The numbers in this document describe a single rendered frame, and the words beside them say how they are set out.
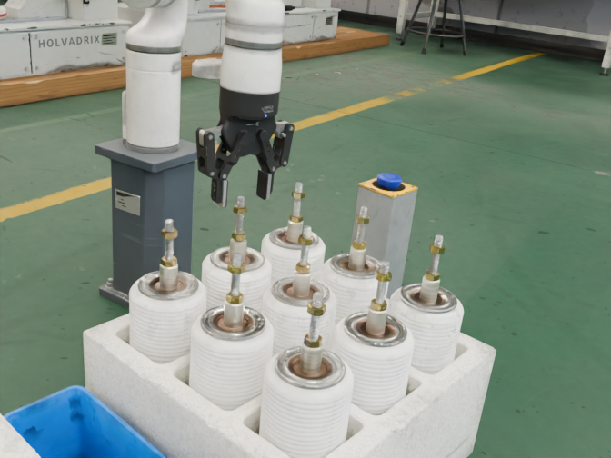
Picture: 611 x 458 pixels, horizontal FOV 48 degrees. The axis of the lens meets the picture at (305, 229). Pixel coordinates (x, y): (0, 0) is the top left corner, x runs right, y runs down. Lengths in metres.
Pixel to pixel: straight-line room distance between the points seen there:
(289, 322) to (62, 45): 2.28
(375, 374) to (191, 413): 0.21
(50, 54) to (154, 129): 1.77
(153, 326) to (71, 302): 0.52
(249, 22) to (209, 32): 2.79
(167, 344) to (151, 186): 0.42
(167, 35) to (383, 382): 0.68
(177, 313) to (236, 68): 0.30
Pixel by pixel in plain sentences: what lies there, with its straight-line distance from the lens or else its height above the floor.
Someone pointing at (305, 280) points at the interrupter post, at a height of 0.27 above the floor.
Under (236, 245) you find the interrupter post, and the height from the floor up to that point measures 0.28.
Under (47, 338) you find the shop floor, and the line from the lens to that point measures 1.27.
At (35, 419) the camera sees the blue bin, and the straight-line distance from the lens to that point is 0.93.
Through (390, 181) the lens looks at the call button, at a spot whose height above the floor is 0.33.
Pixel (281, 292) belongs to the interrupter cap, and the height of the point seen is 0.25.
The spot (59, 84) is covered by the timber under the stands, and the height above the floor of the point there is 0.05.
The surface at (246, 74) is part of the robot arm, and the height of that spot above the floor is 0.51.
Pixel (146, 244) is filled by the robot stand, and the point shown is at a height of 0.14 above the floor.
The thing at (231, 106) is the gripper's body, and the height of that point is 0.47.
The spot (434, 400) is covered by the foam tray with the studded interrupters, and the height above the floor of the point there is 0.18.
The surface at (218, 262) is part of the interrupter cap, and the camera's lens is 0.94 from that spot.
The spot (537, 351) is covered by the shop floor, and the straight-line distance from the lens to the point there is 1.37.
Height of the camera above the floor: 0.67
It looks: 23 degrees down
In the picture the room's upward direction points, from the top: 6 degrees clockwise
